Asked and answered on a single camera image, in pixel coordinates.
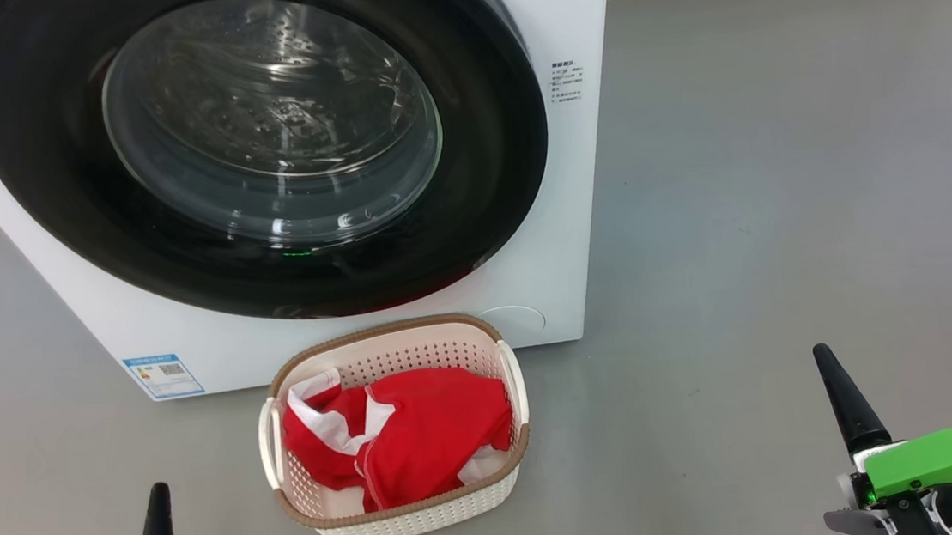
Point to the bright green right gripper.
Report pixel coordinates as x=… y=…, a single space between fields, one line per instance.
x=941 y=459

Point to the red and white garment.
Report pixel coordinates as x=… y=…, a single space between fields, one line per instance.
x=430 y=431

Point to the black round glass washer door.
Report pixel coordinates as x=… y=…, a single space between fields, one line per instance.
x=484 y=163

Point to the cream basket with brown rim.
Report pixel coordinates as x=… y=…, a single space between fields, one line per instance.
x=412 y=521

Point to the white front-load washing machine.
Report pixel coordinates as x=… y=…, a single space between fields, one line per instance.
x=565 y=10

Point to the perforated steel washer drum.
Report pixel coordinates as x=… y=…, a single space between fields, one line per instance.
x=252 y=71

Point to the blue energy label sticker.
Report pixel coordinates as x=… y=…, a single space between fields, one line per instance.
x=163 y=377

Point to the round white filter cover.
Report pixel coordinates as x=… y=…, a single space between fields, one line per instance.
x=520 y=322

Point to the small printed text label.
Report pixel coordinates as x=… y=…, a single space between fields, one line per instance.
x=566 y=81

